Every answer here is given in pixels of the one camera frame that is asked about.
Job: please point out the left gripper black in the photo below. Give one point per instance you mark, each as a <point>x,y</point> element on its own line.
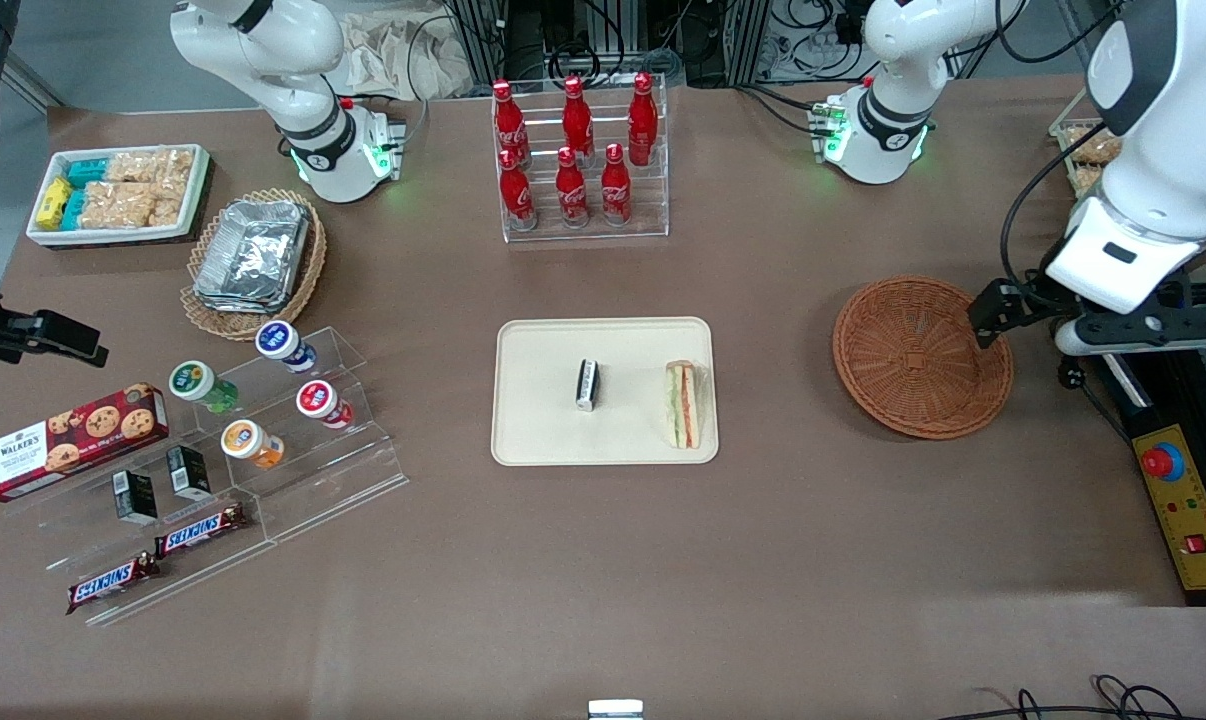
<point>1027,299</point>

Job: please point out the plastic sandwich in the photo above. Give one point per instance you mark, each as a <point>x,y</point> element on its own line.
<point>685,405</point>

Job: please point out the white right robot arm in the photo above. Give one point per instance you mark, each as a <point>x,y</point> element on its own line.
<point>313,150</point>

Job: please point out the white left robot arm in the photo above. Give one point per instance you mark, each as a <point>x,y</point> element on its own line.
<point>1163,170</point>

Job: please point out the round brown wicker basket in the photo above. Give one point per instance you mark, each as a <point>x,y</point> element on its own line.
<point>913,360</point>

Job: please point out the light oval wicker basket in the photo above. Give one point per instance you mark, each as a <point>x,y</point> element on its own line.
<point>308,260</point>

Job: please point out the beige plastic tray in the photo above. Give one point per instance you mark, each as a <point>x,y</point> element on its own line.
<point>543,400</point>

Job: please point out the red Walker's cookie box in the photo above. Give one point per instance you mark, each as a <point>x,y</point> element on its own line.
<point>73,440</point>

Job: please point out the teal snack packet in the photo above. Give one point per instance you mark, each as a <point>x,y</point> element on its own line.
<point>87,171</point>
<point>74,208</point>

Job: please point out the green lid gum jar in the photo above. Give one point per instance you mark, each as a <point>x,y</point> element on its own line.
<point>195,382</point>

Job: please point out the yellow snack packet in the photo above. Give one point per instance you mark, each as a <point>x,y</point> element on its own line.
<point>53,203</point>

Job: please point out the clear bag of crackers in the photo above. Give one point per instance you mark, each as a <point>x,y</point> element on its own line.
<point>1095,150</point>
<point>118,205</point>
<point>173,166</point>
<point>129,166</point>
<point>171,206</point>

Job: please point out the small black gum box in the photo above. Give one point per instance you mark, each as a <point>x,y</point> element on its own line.
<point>135,497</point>
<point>587,385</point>
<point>189,473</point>

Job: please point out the black metal platform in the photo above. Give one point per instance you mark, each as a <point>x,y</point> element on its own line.
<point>1158,400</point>

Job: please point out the white snack bin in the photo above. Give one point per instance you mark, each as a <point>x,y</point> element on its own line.
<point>1063,135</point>
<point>201,190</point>

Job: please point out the stack of foil trays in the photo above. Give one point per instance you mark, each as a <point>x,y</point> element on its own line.
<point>253,255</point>

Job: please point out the orange lid gum jar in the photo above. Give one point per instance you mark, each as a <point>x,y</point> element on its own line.
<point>248,442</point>

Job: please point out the blue lid gum jar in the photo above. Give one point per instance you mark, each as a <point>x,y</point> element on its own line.
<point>281,342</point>

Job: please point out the Snickers chocolate bar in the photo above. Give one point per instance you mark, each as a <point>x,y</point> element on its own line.
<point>200,530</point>
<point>113,584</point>

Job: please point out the red lid gum jar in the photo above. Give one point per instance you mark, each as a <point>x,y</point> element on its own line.
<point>321,402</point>

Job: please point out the yellow emergency stop box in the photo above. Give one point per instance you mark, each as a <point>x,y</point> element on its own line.
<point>1188,510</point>

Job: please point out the clear acrylic stepped snack stand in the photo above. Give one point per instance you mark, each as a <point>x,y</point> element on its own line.
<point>343,480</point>

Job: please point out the clear acrylic bottle rack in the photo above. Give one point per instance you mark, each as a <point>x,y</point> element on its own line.
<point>653,200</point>

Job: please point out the red cola bottle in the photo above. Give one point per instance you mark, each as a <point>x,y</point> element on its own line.
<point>643,115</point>
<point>570,190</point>
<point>508,120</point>
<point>516,192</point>
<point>615,187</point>
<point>576,115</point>

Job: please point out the crumpled brown paper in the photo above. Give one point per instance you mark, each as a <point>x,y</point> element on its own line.
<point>393,50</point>

